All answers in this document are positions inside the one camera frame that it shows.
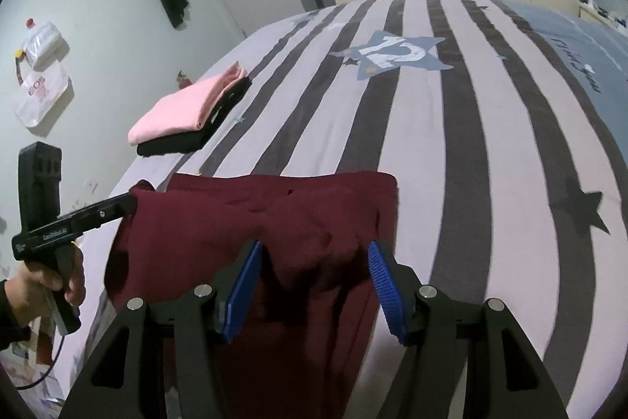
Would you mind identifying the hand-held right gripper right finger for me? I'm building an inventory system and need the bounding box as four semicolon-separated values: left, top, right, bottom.
368;241;570;419

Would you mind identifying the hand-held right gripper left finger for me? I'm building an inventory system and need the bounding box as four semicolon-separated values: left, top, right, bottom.
64;240;264;419

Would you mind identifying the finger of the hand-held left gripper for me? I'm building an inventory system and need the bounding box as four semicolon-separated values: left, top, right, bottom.
73;194;139;231

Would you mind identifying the maroon t-shirt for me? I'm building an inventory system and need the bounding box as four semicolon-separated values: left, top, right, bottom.
105;171;399;419

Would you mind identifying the person's left forearm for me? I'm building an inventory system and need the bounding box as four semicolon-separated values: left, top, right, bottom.
0;279;31;344

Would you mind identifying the person's left hand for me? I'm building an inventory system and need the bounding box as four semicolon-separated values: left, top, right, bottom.
2;250;87;326

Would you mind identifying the white printed bag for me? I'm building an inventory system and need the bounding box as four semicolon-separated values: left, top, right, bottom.
13;61;71;129

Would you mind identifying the pink folded cloth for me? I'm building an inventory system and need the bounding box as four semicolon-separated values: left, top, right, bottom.
128;62;249;146

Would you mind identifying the black folded cloth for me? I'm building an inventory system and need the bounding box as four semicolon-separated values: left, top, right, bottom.
136;76;253;157

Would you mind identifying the clear plastic bag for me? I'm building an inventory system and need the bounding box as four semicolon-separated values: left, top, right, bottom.
14;18;68;69

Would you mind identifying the striped bed cover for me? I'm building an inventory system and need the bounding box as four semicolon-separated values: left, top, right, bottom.
69;0;628;419

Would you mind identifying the white nightstand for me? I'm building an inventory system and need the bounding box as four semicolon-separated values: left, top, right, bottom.
576;0;628;28

